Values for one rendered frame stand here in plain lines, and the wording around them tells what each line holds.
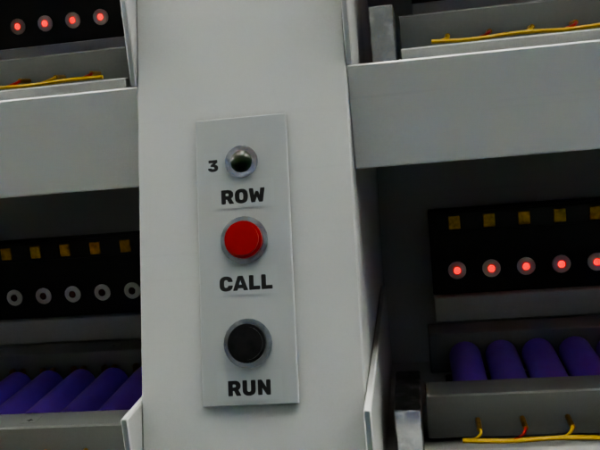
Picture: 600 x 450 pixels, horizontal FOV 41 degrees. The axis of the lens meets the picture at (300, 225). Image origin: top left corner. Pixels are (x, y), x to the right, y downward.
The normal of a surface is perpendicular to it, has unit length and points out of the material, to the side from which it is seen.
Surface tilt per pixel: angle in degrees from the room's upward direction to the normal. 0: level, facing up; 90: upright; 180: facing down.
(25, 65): 109
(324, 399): 90
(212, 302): 90
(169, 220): 90
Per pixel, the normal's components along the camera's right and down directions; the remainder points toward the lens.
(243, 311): -0.16, -0.15
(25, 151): -0.14, 0.18
